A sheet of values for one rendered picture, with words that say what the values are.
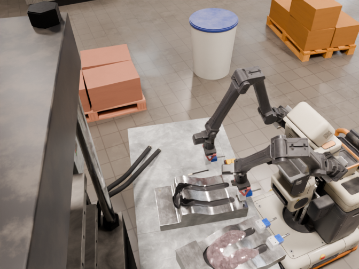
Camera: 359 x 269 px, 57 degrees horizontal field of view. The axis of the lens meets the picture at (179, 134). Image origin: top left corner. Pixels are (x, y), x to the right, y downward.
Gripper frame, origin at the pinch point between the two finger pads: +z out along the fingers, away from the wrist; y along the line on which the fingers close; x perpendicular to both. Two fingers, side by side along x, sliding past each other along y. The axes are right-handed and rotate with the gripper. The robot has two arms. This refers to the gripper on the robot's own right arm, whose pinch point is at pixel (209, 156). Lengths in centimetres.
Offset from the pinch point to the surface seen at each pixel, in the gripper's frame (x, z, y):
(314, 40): 199, 70, -228
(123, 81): -52, 53, -166
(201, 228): -13.0, 14.7, 38.6
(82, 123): -61, -64, 27
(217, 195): -0.8, 6.5, 24.5
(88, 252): -70, -10, 54
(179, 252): -28, 4, 55
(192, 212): -17.8, 1.4, 35.6
